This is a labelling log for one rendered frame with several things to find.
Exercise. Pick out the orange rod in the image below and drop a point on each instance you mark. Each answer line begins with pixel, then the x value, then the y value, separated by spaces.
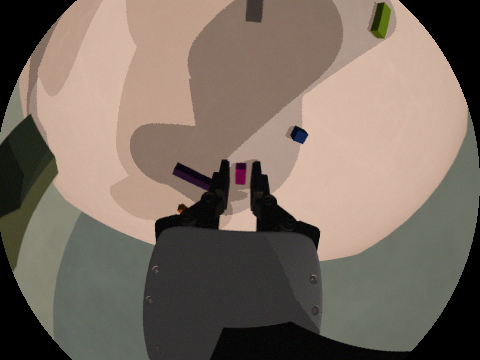
pixel 181 208

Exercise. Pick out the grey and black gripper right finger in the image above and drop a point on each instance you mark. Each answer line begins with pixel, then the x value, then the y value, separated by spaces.
pixel 270 216

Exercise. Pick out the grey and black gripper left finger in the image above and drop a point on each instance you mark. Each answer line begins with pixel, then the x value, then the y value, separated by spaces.
pixel 203 213

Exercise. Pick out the purple rod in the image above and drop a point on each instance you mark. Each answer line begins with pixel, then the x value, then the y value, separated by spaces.
pixel 192 176

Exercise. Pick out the small magenta block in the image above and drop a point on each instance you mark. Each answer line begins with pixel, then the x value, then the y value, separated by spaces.
pixel 240 174

